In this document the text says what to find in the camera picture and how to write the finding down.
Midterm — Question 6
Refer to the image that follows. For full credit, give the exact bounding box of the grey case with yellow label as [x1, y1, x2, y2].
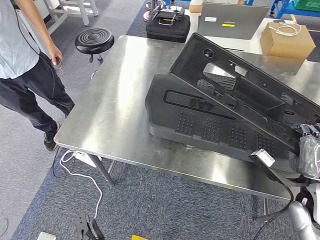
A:
[197, 2, 270, 41]

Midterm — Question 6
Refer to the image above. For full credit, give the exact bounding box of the white power strip with cable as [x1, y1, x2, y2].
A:
[60, 149, 103, 220]

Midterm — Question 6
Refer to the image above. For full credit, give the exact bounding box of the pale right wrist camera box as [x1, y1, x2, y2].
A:
[251, 148, 275, 168]

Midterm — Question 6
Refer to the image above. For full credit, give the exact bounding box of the grey remote controller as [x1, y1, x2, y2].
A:
[152, 4, 185, 27]

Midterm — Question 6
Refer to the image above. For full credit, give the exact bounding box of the green plastic crate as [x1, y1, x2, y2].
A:
[292, 0, 320, 12]

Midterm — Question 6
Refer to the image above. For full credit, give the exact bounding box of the chrome stanchion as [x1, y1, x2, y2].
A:
[143, 0, 157, 22]

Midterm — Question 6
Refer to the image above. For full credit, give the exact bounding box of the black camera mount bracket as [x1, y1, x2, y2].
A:
[250, 155, 308, 186]

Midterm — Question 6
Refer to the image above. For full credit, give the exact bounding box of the blue metal cart frame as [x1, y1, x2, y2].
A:
[271, 0, 320, 20]

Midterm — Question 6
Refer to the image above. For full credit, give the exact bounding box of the black carrying case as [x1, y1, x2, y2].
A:
[146, 13, 191, 44]

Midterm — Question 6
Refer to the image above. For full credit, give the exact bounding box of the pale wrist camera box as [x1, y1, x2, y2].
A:
[251, 148, 275, 168]
[36, 231, 57, 240]

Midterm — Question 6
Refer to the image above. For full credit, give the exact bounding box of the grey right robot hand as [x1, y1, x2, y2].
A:
[288, 123, 320, 181]

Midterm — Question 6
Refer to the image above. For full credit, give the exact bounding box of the white coiled cable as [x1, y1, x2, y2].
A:
[269, 22, 302, 37]

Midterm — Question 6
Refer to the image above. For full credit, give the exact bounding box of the black studded moulded panel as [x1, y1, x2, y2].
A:
[145, 72, 300, 173]

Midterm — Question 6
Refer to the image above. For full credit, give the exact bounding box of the small tan cardboard box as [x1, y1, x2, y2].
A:
[189, 0, 206, 14]

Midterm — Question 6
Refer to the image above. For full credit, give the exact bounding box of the black plastic plate holder panel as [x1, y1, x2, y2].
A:
[169, 32, 320, 156]

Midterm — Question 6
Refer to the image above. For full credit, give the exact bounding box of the black round stool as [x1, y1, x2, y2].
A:
[74, 27, 115, 80]

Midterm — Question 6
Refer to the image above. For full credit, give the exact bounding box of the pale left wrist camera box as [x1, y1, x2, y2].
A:
[36, 231, 57, 240]

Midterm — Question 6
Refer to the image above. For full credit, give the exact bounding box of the white metal table frame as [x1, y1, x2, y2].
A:
[43, 0, 100, 36]

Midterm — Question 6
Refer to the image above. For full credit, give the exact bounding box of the person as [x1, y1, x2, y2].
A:
[0, 0, 75, 152]

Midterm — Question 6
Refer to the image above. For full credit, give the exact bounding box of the dark left robot hand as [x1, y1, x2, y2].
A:
[75, 211, 106, 240]

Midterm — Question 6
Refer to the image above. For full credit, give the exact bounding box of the brown cardboard box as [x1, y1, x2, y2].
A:
[260, 22, 316, 62]

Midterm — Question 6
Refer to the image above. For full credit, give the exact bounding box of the stainless steel workbench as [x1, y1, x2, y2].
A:
[54, 34, 320, 226]

